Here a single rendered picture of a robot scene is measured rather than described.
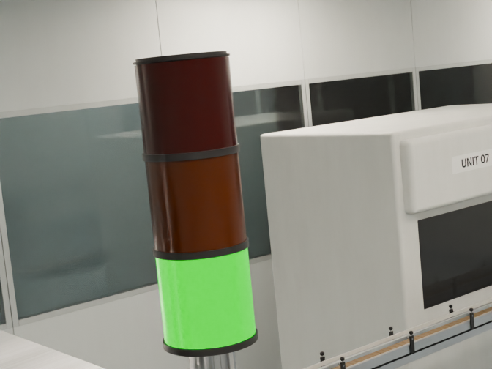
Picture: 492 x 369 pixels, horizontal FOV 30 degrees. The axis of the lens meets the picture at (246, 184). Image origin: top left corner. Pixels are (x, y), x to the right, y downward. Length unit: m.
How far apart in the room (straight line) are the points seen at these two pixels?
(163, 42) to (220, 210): 5.49
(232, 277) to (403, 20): 7.05
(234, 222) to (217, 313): 0.05
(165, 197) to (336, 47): 6.48
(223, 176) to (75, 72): 5.14
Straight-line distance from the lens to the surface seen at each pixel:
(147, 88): 0.46
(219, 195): 0.46
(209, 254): 0.46
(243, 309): 0.48
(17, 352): 0.90
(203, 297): 0.47
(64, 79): 5.55
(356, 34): 7.08
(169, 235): 0.46
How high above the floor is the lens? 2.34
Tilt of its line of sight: 7 degrees down
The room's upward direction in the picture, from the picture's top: 6 degrees counter-clockwise
